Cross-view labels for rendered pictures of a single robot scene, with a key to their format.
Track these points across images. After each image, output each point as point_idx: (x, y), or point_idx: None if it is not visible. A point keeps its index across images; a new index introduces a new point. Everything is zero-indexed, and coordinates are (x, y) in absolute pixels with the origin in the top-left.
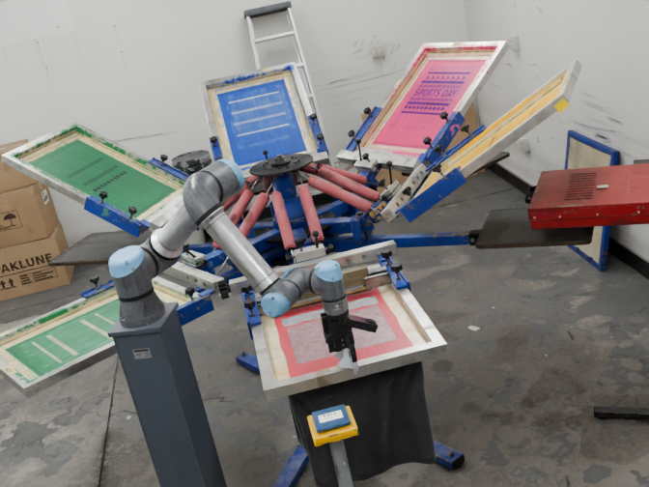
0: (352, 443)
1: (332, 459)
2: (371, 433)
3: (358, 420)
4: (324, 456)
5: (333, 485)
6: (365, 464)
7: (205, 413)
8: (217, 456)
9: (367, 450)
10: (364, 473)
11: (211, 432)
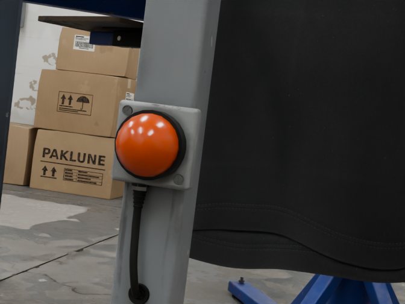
0: (310, 117)
1: (231, 157)
2: (384, 111)
3: (358, 40)
4: (207, 128)
5: (202, 251)
6: (326, 215)
7: (17, 25)
8: (3, 151)
9: (350, 169)
10: (311, 250)
11: (12, 81)
